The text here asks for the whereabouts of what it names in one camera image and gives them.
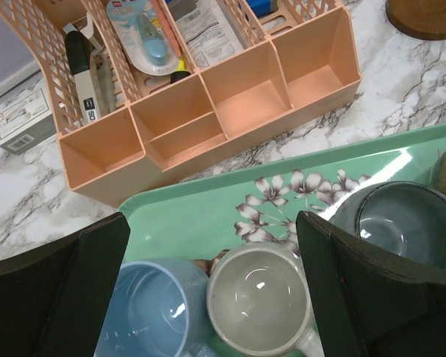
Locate orange plastic desk organizer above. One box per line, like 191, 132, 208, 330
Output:
0, 1, 361, 207

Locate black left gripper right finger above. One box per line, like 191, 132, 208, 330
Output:
296, 210, 446, 356

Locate light blue mug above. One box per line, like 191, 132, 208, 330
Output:
94, 257, 216, 356

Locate beige grey mug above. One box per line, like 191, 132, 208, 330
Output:
207, 242, 324, 356

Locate green floral tray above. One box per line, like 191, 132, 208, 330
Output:
119, 124, 446, 262

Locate white packaged item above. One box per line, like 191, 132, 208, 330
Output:
166, 1, 245, 68

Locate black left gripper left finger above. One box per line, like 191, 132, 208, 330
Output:
0, 213, 130, 356

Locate dark grey blue mug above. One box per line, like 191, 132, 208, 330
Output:
329, 181, 446, 271

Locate small white staples box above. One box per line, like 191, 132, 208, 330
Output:
0, 86, 56, 155

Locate black white stapler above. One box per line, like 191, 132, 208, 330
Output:
64, 13, 117, 124

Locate yellow highlighter pen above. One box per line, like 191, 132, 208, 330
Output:
170, 56, 191, 84

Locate blue stamp box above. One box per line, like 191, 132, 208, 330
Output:
247, 0, 278, 18

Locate blue correction tape package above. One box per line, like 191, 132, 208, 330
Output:
106, 0, 178, 77

